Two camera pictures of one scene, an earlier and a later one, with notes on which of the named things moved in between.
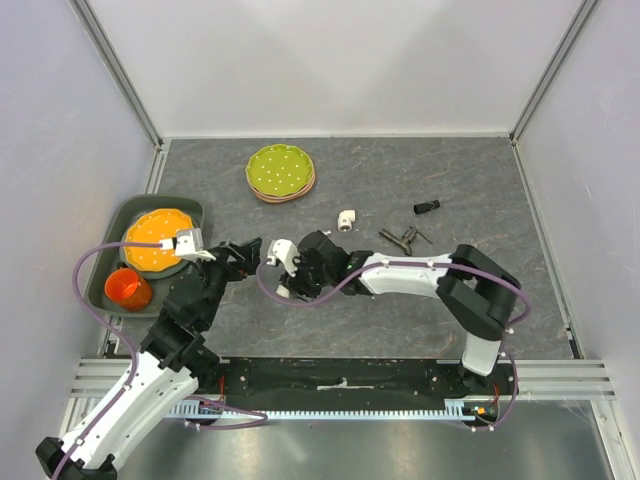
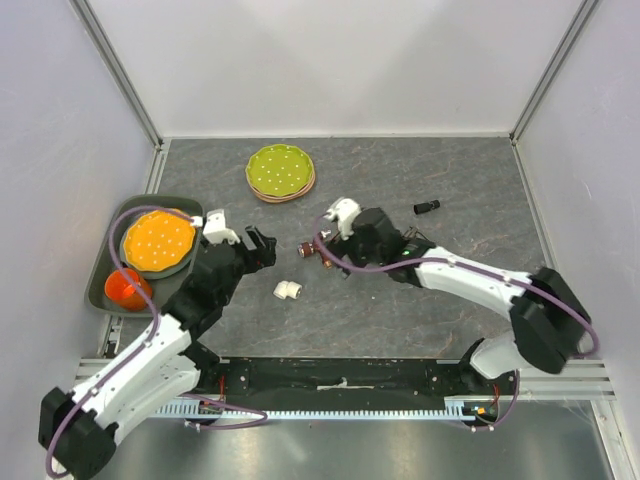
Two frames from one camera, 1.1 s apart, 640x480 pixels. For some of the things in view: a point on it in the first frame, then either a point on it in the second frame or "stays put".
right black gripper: (296, 284) → (348, 250)
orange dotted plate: (151, 227) stays put
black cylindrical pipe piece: (425, 207) stays put
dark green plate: (159, 274) stays put
